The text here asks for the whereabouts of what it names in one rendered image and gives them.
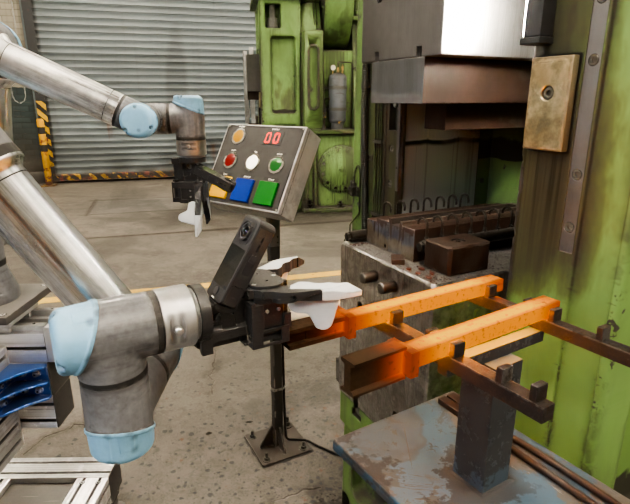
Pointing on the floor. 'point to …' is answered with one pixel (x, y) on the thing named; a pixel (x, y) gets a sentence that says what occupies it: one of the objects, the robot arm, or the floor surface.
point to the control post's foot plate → (262, 445)
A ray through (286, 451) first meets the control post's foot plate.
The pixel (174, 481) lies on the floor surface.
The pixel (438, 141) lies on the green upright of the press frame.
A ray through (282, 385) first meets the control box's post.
